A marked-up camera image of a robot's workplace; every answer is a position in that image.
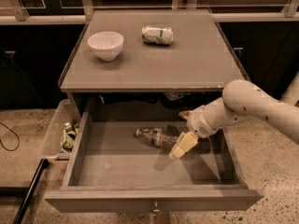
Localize metal railing frame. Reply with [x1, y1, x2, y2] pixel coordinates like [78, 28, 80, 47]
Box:
[1, 0, 299, 24]

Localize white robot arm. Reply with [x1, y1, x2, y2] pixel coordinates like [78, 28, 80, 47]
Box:
[169, 79, 299, 160]

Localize grey cabinet with counter top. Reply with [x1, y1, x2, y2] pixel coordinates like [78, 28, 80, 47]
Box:
[58, 9, 250, 123]

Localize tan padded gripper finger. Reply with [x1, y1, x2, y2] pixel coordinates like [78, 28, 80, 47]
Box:
[178, 110, 192, 120]

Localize open grey top drawer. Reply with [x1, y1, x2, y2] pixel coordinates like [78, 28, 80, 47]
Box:
[44, 96, 264, 213]

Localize clear plastic storage bin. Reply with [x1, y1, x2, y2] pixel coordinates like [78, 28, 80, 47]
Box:
[40, 99, 80, 161]

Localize black bar on floor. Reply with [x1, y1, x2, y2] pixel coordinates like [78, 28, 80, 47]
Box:
[12, 159, 49, 224]

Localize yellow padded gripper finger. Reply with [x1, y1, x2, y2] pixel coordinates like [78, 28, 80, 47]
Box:
[169, 132, 198, 161]

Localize metal drawer knob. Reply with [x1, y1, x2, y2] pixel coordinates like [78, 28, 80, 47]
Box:
[151, 203, 160, 214]

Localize black cable on floor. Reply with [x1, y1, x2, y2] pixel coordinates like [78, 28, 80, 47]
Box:
[0, 121, 21, 152]

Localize items inside plastic bin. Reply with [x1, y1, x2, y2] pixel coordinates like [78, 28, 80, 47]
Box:
[61, 122, 79, 153]

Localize clear plastic water bottle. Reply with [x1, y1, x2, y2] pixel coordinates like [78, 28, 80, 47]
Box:
[134, 128, 178, 149]

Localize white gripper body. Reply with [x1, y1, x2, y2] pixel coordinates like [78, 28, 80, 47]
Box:
[187, 105, 218, 138]

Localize white ceramic bowl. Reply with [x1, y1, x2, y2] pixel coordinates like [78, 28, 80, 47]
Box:
[88, 31, 124, 61]

